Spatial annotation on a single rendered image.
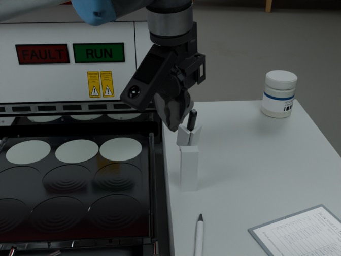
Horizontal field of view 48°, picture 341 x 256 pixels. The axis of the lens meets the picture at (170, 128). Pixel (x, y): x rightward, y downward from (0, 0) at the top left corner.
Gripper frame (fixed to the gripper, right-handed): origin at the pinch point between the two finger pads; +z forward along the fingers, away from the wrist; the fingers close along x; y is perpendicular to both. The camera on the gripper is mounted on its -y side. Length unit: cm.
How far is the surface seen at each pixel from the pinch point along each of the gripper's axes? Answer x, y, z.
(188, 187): -10.4, -8.4, 3.0
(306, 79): 61, 259, 148
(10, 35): 41.6, -4.9, -11.4
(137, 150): 11.9, 1.1, 13.2
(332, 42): 78, 379, 169
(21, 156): 31.2, -17.4, 11.0
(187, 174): -10.1, -8.1, 0.2
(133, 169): 7.6, -4.9, 12.1
